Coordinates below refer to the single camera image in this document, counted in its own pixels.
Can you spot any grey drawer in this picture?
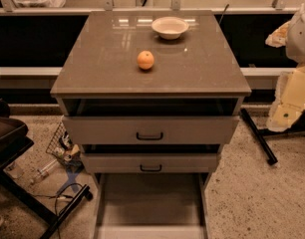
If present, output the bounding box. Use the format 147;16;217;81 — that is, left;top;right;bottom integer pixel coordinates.
92;173;210;239
81;144;219;173
60;99;240;145

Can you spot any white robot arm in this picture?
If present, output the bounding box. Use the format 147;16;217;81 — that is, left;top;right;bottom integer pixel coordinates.
265;2;305;132

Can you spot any grey drawer cabinet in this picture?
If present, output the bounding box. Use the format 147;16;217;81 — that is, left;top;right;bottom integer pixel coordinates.
51;11;250;239

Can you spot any orange fruit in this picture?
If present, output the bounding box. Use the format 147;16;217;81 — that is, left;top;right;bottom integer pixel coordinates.
137;51;154;70

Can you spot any white paper bowl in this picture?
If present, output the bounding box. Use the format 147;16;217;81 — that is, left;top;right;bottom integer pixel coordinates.
152;17;189;40

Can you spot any clear plastic bottle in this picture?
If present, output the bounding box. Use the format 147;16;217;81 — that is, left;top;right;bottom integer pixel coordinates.
30;159;60;185

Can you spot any black tray on stand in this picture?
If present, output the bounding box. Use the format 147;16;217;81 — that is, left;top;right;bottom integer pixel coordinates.
0;99;28;159

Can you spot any black table leg stand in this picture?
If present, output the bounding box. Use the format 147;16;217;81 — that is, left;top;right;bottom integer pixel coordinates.
240;109;305;165

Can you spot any wire mesh basket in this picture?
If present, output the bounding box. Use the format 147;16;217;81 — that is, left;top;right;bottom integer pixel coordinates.
46;122;82;167

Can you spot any black cable on floor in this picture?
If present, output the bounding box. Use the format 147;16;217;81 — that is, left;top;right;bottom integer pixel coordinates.
29;182;85;239

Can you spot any black left stand frame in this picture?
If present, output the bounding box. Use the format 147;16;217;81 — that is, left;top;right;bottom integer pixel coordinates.
0;139;94;239

